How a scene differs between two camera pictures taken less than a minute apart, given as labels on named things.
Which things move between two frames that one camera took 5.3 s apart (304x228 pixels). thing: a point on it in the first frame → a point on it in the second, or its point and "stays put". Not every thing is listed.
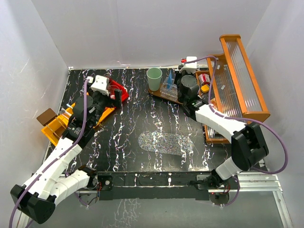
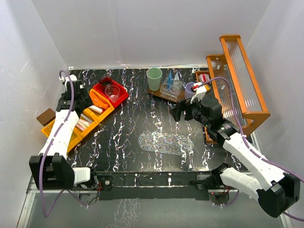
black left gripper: x=116 y=102 → x=87 y=101
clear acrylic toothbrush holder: x=169 y=89 stays put
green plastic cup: x=154 y=76 stays put
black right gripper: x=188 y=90 → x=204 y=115
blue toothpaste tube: x=169 y=80 stays put
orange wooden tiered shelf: x=232 y=83 stays put
